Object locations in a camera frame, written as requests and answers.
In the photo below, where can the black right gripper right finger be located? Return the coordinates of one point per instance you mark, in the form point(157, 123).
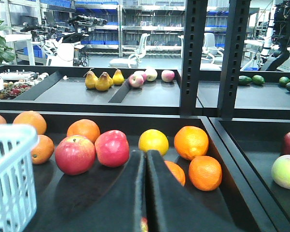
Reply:
point(172, 207)

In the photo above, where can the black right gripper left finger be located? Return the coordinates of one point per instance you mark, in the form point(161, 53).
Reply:
point(100, 200)

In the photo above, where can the light blue plastic basket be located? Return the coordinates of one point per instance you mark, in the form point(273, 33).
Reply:
point(18, 202)

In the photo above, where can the small orange left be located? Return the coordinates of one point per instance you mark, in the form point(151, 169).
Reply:
point(177, 171)

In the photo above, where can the small orange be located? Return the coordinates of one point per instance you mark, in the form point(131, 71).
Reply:
point(205, 173)
point(177, 171)

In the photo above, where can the small orange right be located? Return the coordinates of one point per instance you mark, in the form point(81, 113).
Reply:
point(205, 173)

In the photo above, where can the red apple left tray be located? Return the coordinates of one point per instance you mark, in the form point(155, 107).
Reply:
point(112, 148)

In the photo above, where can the large orange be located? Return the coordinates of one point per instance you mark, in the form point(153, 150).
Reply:
point(191, 142)

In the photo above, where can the pink red apple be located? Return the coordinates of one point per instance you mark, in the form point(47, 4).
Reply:
point(75, 155)

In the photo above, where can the yellow round fruit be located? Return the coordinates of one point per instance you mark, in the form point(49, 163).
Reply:
point(153, 139)

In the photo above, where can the pink green peach left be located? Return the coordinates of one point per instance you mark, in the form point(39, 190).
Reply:
point(280, 171)

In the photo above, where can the black upright post left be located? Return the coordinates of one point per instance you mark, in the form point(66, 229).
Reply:
point(192, 52)

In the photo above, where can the black upright post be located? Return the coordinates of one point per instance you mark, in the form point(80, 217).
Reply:
point(232, 58)
point(192, 52)

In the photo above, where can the black upright post right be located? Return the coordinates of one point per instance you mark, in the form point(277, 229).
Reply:
point(232, 58)

